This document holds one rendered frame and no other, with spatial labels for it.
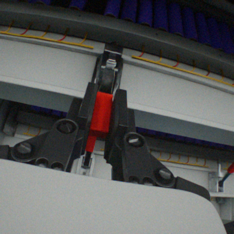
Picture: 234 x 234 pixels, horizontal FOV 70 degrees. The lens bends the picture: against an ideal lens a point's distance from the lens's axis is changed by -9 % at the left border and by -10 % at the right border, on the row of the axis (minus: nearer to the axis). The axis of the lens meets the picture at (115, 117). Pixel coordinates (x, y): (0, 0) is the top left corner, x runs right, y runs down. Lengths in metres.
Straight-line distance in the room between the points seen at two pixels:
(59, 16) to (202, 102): 0.18
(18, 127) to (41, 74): 0.19
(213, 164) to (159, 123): 0.25
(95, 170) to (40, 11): 0.26
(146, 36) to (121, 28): 0.03
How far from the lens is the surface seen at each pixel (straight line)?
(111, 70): 0.16
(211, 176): 0.42
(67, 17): 0.20
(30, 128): 0.36
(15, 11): 0.22
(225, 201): 0.66
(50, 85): 0.18
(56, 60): 0.19
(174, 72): 0.21
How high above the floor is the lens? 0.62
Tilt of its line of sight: 47 degrees down
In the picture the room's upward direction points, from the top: 20 degrees clockwise
